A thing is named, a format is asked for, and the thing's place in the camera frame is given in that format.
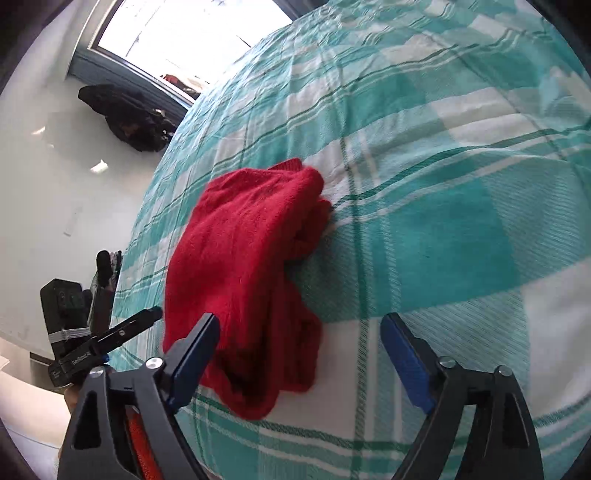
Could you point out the teal plaid bed sheet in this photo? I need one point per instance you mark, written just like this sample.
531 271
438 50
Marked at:
438 230

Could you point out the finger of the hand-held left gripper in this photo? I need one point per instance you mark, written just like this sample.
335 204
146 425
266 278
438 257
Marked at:
129 330

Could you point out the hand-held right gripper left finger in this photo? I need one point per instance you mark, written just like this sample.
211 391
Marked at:
189 369

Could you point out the black bag on floor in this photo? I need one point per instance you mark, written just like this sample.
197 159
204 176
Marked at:
124 120

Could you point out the window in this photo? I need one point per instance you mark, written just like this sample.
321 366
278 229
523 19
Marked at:
184 32

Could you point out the dark patterned cloth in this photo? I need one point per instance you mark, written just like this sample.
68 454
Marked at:
102 263

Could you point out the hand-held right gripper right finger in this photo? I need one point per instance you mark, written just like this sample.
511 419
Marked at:
411 364

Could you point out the white furniture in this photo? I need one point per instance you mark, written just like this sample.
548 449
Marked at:
27 415

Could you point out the red sweater with white bear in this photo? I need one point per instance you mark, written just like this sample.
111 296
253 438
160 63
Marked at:
231 258

